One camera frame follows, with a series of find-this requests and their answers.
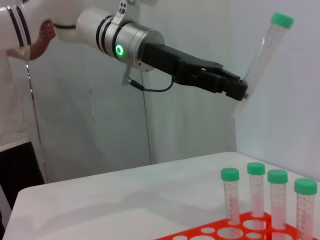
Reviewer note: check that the bystander bare forearm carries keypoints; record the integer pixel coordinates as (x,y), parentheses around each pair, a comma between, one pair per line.
(40,48)

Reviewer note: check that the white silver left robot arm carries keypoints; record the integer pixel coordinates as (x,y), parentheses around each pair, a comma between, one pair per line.
(130,42)

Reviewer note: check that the orange test tube rack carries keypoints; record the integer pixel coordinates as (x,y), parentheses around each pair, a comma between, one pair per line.
(250,221)

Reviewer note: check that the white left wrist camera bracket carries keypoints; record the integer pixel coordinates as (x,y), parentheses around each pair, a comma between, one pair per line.
(121,11)

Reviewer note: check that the green-capped clear test tube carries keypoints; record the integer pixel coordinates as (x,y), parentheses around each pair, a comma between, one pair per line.
(230,174)
(256,168)
(305,186)
(282,20)
(277,175)

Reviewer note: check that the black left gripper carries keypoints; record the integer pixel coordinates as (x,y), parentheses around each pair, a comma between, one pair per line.
(170,62)

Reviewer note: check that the bystander bare hand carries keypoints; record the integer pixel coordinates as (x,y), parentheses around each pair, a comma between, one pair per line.
(47,28)

